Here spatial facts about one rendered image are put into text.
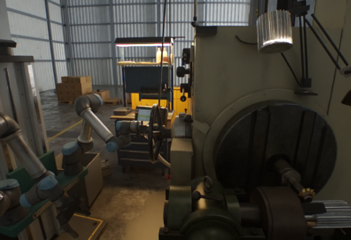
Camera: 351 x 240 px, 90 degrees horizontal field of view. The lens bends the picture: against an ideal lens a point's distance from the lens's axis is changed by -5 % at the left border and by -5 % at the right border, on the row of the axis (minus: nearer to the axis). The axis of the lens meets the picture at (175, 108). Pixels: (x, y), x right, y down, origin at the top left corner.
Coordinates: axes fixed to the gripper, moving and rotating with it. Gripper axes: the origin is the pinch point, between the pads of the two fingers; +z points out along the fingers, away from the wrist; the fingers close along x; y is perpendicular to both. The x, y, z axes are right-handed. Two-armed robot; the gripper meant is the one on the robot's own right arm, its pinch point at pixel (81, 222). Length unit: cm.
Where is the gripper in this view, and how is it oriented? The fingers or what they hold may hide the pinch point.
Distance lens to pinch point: 125.5
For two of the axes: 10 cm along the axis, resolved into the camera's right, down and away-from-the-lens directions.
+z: 4.1, 8.6, 3.0
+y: -9.1, 3.5, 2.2
